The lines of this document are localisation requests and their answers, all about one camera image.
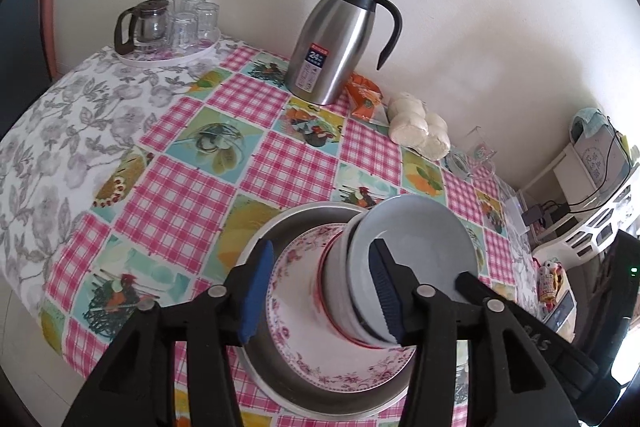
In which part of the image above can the light blue bowl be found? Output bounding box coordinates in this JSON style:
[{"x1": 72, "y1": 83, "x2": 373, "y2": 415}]
[{"x1": 346, "y1": 194, "x2": 477, "y2": 343}]

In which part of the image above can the red-rimmed strawberry bowl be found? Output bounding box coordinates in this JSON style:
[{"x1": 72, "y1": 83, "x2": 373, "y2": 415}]
[{"x1": 311, "y1": 232, "x2": 399, "y2": 350}]

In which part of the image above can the colourful snack packet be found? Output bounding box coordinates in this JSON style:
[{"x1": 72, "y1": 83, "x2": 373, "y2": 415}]
[{"x1": 537, "y1": 260, "x2": 565, "y2": 310}]

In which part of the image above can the stainless steel round pan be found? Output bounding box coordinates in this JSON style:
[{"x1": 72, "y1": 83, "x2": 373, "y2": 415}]
[{"x1": 238, "y1": 202, "x2": 413, "y2": 421}]

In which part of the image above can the white side shelf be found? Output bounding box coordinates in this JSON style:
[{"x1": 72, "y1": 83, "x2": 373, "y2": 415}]
[{"x1": 518, "y1": 144, "x2": 639, "y2": 269}]

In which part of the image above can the black power adapter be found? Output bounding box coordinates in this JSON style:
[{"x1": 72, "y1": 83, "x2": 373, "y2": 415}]
[{"x1": 522, "y1": 205, "x2": 547, "y2": 229}]

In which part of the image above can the white power strip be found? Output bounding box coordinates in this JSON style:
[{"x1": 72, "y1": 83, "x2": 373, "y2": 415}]
[{"x1": 502, "y1": 196, "x2": 528, "y2": 236}]

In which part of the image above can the pink floral plate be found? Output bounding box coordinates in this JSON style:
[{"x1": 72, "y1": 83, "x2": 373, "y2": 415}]
[{"x1": 266, "y1": 223, "x2": 414, "y2": 393}]

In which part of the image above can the white square bowl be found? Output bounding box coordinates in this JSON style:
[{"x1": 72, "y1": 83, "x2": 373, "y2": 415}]
[{"x1": 317, "y1": 211, "x2": 394, "y2": 349}]

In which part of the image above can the grey printed bag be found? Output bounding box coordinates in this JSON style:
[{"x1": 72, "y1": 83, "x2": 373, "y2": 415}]
[{"x1": 574, "y1": 126, "x2": 630, "y2": 196}]

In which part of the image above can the clear glass mug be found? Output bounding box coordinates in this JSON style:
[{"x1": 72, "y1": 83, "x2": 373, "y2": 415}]
[{"x1": 444, "y1": 126, "x2": 497, "y2": 182}]

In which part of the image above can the teal cloth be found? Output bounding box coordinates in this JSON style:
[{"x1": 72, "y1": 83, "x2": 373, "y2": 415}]
[{"x1": 570, "y1": 107, "x2": 608, "y2": 143}]

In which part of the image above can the checkered picture tablecloth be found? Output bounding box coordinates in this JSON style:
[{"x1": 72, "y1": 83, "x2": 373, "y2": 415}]
[{"x1": 41, "y1": 46, "x2": 537, "y2": 375}]

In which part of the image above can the grey floral tablecloth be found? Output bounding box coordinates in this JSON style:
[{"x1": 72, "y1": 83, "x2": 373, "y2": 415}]
[{"x1": 1, "y1": 37, "x2": 239, "y2": 317}]

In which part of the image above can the bag of steamed buns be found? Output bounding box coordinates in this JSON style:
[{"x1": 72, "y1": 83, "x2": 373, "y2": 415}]
[{"x1": 387, "y1": 92, "x2": 451, "y2": 161}]

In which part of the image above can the orange snack packet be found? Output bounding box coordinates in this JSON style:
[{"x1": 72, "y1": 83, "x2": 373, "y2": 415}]
[{"x1": 345, "y1": 74, "x2": 388, "y2": 127}]

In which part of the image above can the white round tray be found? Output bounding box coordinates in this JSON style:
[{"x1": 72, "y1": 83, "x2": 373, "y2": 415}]
[{"x1": 116, "y1": 28, "x2": 221, "y2": 68}]

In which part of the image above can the stainless steel thermos jug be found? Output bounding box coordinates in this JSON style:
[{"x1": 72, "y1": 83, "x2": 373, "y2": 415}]
[{"x1": 284, "y1": 0, "x2": 402, "y2": 106}]

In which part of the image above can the black cable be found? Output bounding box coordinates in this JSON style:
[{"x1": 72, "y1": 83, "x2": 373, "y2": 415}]
[{"x1": 541, "y1": 116, "x2": 634, "y2": 216}]

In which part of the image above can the glass teapot black handle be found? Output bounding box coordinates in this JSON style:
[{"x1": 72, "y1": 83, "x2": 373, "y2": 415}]
[{"x1": 114, "y1": 0, "x2": 168, "y2": 55}]

